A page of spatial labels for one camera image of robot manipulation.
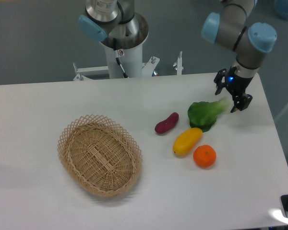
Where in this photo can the green leafy vegetable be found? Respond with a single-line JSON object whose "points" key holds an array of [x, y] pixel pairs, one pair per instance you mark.
{"points": [[203, 115]]}

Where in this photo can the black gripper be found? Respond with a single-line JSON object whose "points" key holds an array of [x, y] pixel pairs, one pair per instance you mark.
{"points": [[236, 86]]}

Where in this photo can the woven wicker basket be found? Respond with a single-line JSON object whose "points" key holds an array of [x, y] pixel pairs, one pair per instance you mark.
{"points": [[100, 155]]}

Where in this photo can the orange tangerine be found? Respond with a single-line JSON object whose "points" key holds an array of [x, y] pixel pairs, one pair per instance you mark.
{"points": [[204, 156]]}

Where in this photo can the yellow mango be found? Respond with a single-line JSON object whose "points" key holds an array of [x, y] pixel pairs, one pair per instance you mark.
{"points": [[185, 142]]}

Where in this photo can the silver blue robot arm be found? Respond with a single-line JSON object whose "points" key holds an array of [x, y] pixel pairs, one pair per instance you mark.
{"points": [[227, 29]]}

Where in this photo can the blue bag in background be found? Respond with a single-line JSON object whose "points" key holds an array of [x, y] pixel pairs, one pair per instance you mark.
{"points": [[281, 8]]}

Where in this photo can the purple sweet potato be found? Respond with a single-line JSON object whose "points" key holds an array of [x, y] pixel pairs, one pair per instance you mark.
{"points": [[167, 124]]}

